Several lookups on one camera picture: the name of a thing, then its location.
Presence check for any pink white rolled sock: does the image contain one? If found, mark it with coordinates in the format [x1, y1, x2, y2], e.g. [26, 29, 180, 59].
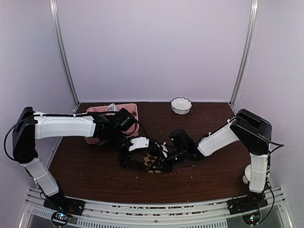
[106, 103, 118, 112]

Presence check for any pink divided storage box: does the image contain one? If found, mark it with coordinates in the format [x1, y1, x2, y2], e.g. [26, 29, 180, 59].
[85, 103, 139, 144]

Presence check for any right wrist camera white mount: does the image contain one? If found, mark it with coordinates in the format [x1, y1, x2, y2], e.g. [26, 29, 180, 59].
[159, 142, 169, 158]

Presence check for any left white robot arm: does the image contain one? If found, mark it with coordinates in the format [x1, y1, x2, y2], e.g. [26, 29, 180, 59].
[7, 107, 152, 211]

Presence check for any aluminium front rail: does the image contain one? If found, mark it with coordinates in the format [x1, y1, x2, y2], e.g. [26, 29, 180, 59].
[17, 187, 294, 228]

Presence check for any left aluminium corner post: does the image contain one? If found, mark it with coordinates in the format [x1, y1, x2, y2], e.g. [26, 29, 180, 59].
[49, 0, 80, 106]

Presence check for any white scalloped ceramic bowl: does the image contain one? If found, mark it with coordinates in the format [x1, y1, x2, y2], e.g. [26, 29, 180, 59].
[171, 97, 192, 115]

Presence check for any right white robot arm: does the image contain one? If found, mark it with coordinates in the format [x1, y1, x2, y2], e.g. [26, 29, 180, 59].
[148, 109, 284, 210]

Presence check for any brown argyle patterned sock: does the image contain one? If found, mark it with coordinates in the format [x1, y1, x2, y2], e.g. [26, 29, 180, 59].
[143, 152, 162, 174]

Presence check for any right aluminium corner post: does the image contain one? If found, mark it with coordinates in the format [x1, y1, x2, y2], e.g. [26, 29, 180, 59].
[229, 0, 260, 111]

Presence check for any white paper cup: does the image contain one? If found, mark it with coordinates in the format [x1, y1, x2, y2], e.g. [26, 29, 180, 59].
[242, 164, 251, 184]

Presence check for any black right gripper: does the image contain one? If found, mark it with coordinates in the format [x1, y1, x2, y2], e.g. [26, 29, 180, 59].
[152, 148, 188, 174]

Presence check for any aluminium corner post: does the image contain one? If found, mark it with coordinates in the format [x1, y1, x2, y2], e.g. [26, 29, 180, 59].
[229, 0, 260, 111]
[49, 0, 80, 106]

